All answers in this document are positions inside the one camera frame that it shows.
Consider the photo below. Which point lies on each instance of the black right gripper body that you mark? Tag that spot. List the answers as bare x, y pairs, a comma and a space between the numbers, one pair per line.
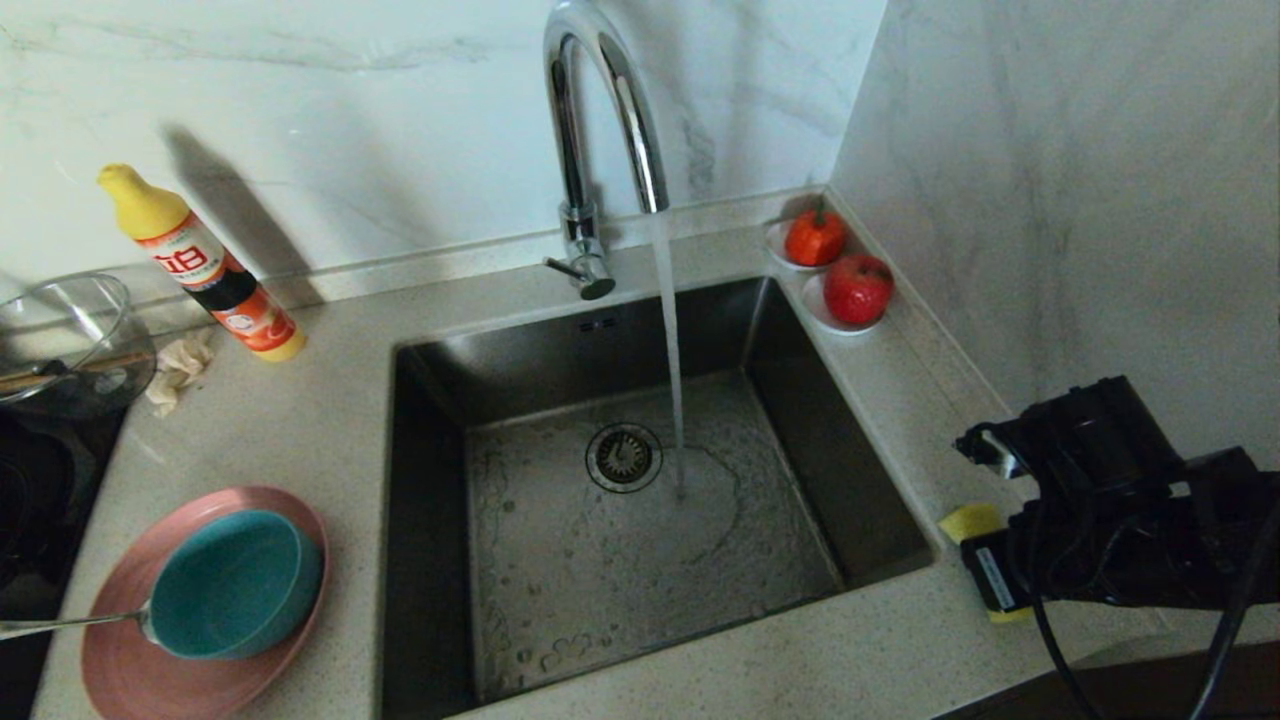
1110, 520

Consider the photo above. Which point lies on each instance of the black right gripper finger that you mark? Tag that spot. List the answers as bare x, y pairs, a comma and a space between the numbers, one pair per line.
995, 578

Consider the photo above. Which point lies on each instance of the yellow green sponge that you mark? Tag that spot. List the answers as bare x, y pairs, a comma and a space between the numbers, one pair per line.
970, 520

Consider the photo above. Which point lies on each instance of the chrome gooseneck faucet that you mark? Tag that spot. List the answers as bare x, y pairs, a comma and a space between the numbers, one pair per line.
577, 150

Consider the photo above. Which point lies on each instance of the yellow capped dish soap bottle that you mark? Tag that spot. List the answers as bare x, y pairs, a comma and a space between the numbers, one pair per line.
210, 270

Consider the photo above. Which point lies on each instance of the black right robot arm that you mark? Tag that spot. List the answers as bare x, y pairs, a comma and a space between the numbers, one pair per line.
1265, 540

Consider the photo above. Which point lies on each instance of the stainless steel sink basin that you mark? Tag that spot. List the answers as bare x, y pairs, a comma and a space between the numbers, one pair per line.
650, 600

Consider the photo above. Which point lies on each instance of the red apple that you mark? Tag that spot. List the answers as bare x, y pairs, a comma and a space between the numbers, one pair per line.
858, 289

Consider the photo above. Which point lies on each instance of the round metal drain strainer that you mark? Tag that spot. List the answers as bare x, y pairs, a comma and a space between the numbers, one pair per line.
623, 457

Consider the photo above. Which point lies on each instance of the clear running water stream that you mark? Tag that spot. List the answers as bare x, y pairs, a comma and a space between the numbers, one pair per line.
668, 300

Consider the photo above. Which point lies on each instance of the teal bowl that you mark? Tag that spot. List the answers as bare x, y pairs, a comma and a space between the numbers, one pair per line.
235, 587

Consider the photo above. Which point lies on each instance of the crumpled beige tissue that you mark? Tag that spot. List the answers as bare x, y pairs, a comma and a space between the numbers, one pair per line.
178, 370

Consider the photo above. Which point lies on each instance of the pink plate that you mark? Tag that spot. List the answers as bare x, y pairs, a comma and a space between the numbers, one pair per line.
125, 680

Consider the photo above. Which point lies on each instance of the metal spoon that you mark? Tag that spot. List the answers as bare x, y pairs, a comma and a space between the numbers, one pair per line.
60, 625

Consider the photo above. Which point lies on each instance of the brown wooden stick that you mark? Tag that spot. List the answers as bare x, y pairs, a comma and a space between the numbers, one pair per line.
60, 374

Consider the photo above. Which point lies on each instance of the black stove top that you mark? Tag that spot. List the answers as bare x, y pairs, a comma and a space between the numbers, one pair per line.
40, 500

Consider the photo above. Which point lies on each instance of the clear glass bowl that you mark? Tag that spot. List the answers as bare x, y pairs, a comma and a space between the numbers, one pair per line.
65, 320

